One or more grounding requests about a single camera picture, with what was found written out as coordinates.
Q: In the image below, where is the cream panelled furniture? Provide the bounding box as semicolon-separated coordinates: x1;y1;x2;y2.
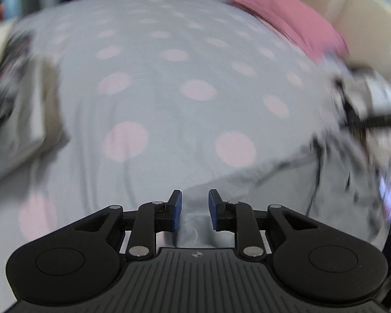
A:
248;0;391;83

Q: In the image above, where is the pink blanket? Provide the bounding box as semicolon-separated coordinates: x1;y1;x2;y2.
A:
222;0;351;62

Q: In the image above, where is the grey shirt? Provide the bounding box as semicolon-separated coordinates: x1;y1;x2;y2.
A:
174;127;391;248

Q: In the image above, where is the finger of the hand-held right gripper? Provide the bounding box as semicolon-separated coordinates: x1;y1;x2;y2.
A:
343;112;391;129

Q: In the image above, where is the grey pink-dotted bedsheet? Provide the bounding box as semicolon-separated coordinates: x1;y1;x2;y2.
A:
0;0;359;313

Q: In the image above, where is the black white printed folded garment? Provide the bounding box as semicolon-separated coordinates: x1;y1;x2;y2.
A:
0;34;33;137

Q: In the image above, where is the beige folded garment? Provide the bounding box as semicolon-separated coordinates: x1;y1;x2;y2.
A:
7;55;69;154

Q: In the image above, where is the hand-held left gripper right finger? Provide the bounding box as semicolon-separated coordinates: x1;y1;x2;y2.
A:
209;189;317;261

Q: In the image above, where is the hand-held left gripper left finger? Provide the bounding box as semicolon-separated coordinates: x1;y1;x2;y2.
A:
73;190;183;260

